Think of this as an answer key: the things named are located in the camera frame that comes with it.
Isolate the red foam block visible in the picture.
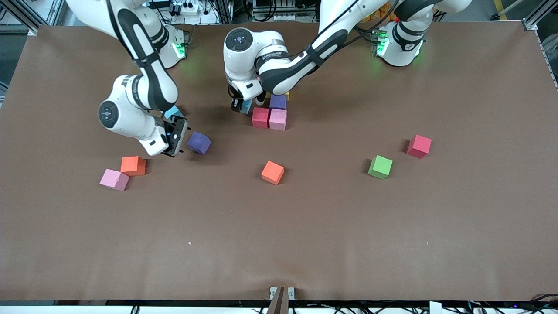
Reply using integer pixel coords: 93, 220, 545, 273
252, 107, 270, 129
406, 134, 432, 159

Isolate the orange foam block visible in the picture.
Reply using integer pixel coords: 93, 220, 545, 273
261, 160, 285, 185
120, 156, 147, 177

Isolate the pink foam block with dent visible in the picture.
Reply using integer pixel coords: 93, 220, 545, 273
99, 169, 130, 191

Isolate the green foam block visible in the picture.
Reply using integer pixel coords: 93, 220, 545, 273
367, 155, 393, 180

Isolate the white power strip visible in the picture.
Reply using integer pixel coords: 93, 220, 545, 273
166, 1, 202, 17
254, 12, 306, 22

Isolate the bag of orange snacks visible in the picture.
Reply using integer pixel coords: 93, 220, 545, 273
368, 4, 399, 23

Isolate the aluminium frame post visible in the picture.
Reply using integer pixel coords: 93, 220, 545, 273
521, 0, 558, 31
0, 0, 66, 36

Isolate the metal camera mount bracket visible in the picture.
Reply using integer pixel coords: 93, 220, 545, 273
267, 287, 296, 314

